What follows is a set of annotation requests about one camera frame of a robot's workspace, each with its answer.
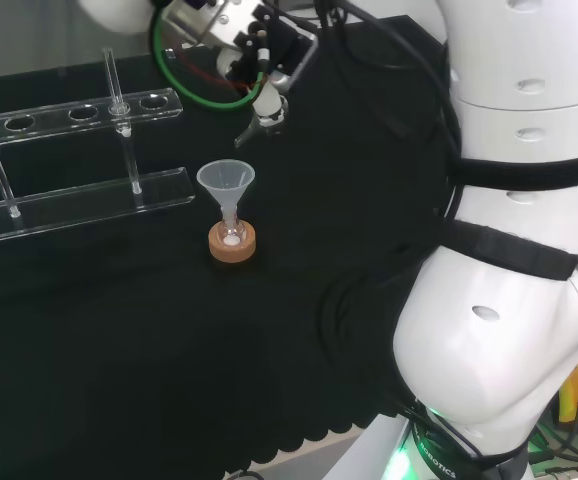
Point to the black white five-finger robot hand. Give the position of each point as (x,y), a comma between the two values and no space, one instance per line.
(266,102)

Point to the translucent plastic funnel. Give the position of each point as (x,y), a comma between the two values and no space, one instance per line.
(225,182)

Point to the small glass round-bottom flask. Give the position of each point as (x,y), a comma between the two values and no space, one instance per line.
(232,235)

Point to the clear acrylic funnel stand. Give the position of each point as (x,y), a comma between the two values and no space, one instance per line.
(79,200)

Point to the black cloth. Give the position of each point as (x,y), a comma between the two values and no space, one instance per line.
(169,350)

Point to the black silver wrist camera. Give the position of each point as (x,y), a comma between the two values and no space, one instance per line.
(289,47)

